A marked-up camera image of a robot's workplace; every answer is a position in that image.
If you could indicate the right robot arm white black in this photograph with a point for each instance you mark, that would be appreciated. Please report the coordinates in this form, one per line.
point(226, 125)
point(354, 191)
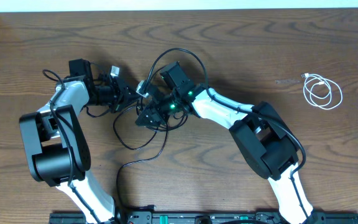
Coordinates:
point(264, 140)

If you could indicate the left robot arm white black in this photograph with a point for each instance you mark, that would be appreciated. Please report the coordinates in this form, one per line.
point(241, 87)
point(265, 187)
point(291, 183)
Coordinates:
point(56, 149)

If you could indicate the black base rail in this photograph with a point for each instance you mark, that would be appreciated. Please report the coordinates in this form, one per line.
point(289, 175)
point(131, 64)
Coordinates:
point(256, 217)

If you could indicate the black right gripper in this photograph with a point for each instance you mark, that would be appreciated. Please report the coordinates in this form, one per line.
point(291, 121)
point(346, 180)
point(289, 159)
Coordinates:
point(156, 113)

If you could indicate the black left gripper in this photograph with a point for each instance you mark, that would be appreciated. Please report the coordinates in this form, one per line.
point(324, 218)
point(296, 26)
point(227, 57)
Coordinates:
point(122, 95)

